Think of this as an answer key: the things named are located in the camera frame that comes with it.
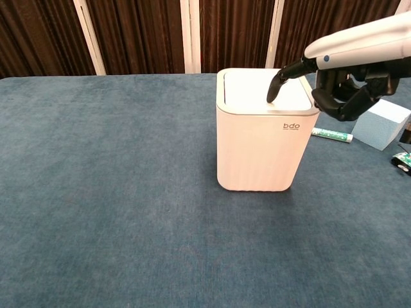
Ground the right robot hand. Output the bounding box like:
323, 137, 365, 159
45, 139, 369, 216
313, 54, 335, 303
267, 12, 411, 123

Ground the white plastic trash bin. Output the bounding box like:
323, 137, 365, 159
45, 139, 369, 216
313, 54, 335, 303
216, 67, 322, 193

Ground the dark brown curtain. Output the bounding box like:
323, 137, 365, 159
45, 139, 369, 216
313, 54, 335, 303
85, 0, 186, 76
198, 0, 277, 74
274, 0, 401, 70
0, 0, 96, 79

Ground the light blue foam block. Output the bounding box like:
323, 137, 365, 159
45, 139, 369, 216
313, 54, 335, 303
351, 98, 411, 151

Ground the green white tube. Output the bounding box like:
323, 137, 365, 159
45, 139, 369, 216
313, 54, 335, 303
311, 127, 354, 144

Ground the small green black gadget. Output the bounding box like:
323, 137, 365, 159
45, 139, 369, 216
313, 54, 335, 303
390, 144, 411, 176

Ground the blue table cloth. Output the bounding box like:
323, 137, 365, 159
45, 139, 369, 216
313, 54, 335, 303
0, 72, 411, 308

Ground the white vertical post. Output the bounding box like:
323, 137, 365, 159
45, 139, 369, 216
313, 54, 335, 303
73, 0, 107, 76
179, 0, 202, 74
265, 0, 286, 69
392, 0, 411, 19

